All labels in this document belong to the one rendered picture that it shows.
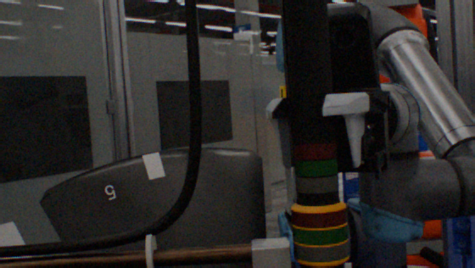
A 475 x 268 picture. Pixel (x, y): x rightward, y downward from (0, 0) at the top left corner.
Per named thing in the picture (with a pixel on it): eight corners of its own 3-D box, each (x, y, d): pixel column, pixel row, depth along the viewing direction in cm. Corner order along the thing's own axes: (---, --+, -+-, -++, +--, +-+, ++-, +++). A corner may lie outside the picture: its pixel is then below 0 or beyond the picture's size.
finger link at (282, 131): (277, 176, 41) (331, 162, 48) (272, 98, 40) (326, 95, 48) (243, 176, 43) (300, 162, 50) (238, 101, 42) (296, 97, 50)
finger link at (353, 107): (368, 175, 38) (377, 160, 47) (363, 91, 38) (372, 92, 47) (324, 176, 39) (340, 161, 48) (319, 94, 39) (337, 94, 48)
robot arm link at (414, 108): (426, 145, 71) (422, 80, 70) (412, 154, 61) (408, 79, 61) (366, 147, 74) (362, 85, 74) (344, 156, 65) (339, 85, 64)
